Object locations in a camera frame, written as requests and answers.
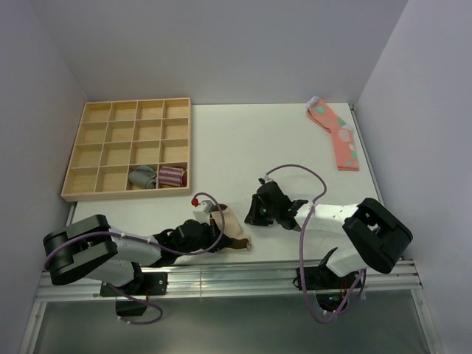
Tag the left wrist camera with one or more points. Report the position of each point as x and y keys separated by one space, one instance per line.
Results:
x=203 y=210

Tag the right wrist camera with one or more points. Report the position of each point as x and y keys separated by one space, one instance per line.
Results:
x=266 y=181

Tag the pink patterned sock pair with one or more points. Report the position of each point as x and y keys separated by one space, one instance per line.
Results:
x=341 y=133

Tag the purple striped rolled sock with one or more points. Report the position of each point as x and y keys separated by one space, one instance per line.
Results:
x=172 y=176

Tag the wooden compartment tray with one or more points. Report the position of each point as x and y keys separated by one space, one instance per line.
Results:
x=114 y=137

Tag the grey rolled sock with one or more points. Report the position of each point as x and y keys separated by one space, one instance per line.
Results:
x=143 y=176

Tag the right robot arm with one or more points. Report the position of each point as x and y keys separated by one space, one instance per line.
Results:
x=377 y=238

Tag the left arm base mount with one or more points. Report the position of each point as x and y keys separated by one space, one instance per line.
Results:
x=132 y=300

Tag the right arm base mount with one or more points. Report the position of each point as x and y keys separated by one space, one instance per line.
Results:
x=320 y=279

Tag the aluminium front rail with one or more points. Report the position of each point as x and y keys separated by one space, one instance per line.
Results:
x=233 y=280

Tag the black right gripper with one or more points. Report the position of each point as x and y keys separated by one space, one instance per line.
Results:
x=253 y=217

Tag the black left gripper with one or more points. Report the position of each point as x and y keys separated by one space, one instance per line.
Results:
x=212 y=232

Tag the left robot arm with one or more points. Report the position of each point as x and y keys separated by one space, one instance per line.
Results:
x=93 y=249

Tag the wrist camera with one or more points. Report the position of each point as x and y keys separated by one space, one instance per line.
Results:
x=203 y=210
x=266 y=181

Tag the cream and brown sock pair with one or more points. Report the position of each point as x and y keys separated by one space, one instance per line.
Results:
x=234 y=237

